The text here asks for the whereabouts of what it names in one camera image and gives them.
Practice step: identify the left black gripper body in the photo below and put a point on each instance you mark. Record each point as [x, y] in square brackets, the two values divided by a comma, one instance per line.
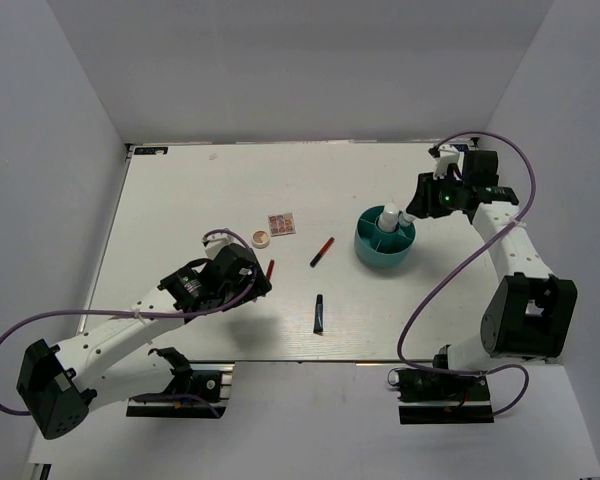
[259, 287]

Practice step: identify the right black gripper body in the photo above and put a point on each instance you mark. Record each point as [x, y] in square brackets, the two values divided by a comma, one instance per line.
[441, 195]

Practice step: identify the white cap toner bottle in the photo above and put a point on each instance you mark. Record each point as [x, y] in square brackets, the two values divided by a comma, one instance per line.
[388, 219]

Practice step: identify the red lip gloss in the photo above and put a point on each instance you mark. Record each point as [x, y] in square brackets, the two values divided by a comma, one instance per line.
[270, 269]
[320, 254]

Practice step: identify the teal round organizer cup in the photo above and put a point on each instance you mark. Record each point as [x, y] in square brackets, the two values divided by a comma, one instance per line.
[377, 249]

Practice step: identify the black mascara tube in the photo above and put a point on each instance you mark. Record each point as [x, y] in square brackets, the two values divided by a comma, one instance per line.
[318, 326]

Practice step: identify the small black cap jar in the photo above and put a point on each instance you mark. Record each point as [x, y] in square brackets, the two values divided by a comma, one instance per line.
[405, 219]

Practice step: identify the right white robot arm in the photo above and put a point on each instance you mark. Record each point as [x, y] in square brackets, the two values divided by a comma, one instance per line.
[530, 312]

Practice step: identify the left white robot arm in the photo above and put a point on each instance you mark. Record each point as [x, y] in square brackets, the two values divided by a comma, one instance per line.
[116, 361]

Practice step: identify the round beige powder compact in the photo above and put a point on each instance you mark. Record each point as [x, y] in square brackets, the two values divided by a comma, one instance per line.
[260, 239]

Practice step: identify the right table corner label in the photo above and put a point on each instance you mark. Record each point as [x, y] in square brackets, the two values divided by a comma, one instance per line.
[461, 147]

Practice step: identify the table corner label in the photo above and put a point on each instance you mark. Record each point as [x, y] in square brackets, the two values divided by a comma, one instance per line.
[461, 147]
[156, 150]

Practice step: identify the square eyeshadow palette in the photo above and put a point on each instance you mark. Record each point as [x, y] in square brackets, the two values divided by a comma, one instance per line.
[281, 224]

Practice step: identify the left table corner label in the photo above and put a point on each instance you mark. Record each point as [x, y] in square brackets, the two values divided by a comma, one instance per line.
[156, 150]

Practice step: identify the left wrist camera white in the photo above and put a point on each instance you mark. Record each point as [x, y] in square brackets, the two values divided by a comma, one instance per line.
[213, 243]

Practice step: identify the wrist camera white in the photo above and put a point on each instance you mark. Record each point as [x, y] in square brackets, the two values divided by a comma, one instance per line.
[213, 243]
[445, 156]

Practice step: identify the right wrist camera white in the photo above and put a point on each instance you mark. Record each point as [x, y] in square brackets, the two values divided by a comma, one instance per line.
[445, 156]

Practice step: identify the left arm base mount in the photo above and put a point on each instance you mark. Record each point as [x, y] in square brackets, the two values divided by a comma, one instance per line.
[196, 390]

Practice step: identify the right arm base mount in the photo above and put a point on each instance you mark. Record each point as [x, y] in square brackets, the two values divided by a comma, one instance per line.
[434, 399]

